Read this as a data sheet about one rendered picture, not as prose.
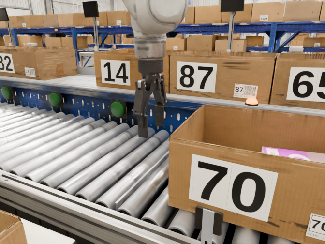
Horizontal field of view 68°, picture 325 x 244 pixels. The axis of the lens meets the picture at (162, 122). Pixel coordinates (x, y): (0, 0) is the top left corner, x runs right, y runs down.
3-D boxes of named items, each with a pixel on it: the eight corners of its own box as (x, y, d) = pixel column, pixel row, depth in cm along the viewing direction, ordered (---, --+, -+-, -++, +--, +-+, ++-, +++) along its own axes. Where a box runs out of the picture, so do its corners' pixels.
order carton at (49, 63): (-4, 76, 152) (-10, 48, 146) (37, 71, 177) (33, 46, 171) (39, 81, 135) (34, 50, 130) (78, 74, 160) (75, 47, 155)
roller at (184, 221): (158, 234, 50) (177, 229, 48) (218, 141, 94) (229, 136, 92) (170, 254, 50) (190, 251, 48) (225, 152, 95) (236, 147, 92)
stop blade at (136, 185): (117, 232, 61) (114, 202, 58) (183, 155, 100) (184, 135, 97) (119, 233, 60) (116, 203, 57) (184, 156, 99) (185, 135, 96)
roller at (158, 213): (160, 234, 50) (149, 245, 52) (219, 141, 94) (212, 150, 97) (142, 217, 51) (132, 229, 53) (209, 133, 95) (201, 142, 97)
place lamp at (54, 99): (49, 106, 127) (47, 93, 124) (51, 105, 128) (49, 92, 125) (59, 107, 124) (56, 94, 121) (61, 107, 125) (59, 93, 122)
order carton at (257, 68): (168, 95, 103) (169, 54, 98) (191, 83, 128) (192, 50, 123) (268, 106, 87) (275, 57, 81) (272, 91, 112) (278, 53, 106)
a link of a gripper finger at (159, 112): (155, 105, 80) (155, 104, 80) (155, 125, 82) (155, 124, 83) (163, 106, 79) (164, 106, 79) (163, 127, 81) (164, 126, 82)
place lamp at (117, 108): (110, 116, 110) (109, 101, 108) (111, 115, 112) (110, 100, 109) (123, 118, 108) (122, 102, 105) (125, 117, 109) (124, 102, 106)
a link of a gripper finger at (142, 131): (147, 115, 70) (146, 115, 69) (148, 137, 72) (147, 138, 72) (139, 114, 71) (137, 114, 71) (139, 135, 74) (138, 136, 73)
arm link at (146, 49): (127, 37, 66) (128, 60, 68) (157, 37, 62) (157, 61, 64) (144, 37, 74) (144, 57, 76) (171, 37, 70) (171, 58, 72)
